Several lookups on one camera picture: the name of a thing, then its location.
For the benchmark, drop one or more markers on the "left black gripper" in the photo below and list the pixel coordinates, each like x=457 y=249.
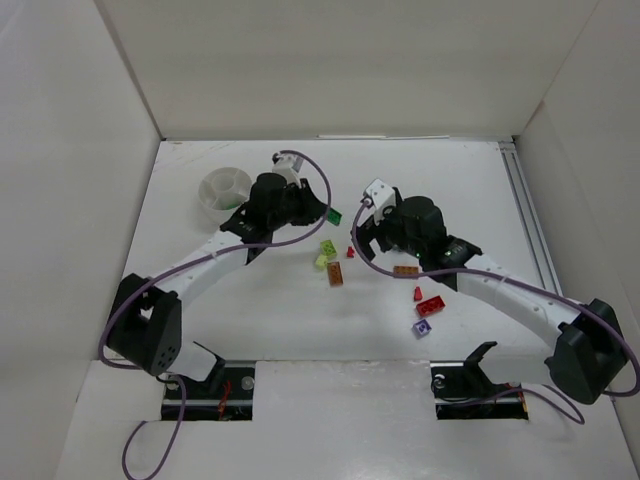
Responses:
x=308 y=203

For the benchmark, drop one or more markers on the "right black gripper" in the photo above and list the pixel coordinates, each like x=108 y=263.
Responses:
x=379 y=230

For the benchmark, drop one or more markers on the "dark green lego plate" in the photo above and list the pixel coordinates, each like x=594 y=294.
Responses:
x=334 y=217

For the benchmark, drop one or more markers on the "lime green lego brick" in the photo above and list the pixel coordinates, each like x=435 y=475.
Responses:
x=328 y=248

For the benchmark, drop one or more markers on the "pale yellow-green lego piece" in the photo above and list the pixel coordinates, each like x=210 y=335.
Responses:
x=321 y=262

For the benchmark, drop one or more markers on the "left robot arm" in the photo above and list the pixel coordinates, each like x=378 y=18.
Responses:
x=146 y=323

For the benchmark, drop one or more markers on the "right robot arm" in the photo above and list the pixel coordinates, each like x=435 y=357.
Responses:
x=584 y=349

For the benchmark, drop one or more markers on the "orange lego brick left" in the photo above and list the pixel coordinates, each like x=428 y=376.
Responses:
x=334 y=272

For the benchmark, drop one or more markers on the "orange lego plate right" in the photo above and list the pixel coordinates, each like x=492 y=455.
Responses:
x=405 y=271

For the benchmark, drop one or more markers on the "white round divided container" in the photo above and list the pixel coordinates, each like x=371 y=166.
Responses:
x=222 y=192

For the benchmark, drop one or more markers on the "red lego brick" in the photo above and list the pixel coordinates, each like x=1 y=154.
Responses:
x=430 y=306

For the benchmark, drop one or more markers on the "lavender small lego piece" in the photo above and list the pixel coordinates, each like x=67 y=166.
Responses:
x=421 y=328

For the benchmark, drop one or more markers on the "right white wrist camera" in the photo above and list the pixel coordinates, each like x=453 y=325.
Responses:
x=382 y=197

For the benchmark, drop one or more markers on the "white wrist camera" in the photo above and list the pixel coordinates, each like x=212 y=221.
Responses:
x=288 y=166
x=382 y=197

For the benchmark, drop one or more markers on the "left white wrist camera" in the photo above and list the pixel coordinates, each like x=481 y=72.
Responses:
x=288 y=166

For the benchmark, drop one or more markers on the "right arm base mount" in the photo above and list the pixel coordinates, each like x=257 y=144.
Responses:
x=462 y=390

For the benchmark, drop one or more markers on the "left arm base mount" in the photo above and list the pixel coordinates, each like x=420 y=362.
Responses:
x=230 y=399

